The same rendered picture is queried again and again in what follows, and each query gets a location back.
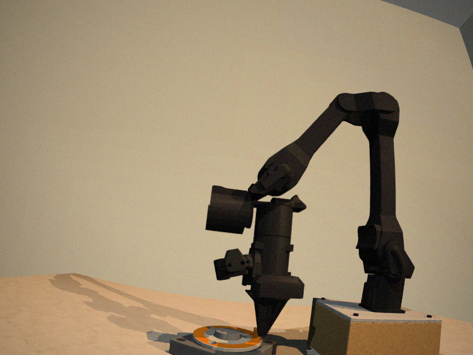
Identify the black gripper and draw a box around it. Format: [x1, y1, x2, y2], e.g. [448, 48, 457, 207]
[242, 236, 305, 337]

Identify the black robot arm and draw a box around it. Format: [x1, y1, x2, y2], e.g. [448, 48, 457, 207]
[206, 91, 414, 313]

